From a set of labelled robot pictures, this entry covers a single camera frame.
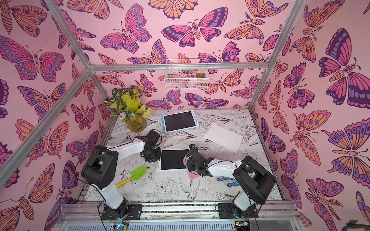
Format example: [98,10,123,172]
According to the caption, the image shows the pink cloth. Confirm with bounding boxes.
[188,171,200,180]

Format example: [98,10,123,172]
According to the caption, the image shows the white drawing tablet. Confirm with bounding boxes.
[158,149,189,172]
[204,124,243,153]

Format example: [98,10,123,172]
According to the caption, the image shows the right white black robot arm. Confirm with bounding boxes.
[185,144,276,214]

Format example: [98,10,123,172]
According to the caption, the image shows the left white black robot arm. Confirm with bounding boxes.
[81,130,161,209]

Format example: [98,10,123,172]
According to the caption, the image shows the far blue-edged drawing tablet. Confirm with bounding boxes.
[161,110,200,134]

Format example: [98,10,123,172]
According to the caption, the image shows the potted plant glass vase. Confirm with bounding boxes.
[104,87,153,133]

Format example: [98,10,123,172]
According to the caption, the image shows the small succulent in basket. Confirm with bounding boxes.
[196,72,206,79]

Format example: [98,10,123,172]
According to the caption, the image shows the green trowel yellow handle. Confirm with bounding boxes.
[116,166,147,188]

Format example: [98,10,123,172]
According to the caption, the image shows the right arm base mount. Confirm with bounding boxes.
[215,202,259,219]

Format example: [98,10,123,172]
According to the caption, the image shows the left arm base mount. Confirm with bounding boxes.
[102,199,143,221]

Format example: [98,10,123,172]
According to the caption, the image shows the white wire wall basket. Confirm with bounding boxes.
[163,58,209,90]

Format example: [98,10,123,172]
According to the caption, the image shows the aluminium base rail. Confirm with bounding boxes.
[54,201,305,231]

